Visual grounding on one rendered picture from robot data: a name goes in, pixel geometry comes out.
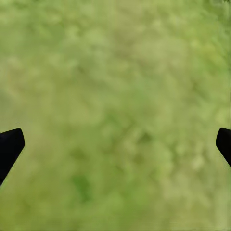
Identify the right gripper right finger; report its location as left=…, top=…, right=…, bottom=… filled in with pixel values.
left=216, top=128, right=231, bottom=167

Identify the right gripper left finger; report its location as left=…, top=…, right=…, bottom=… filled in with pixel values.
left=0, top=128, right=25, bottom=186

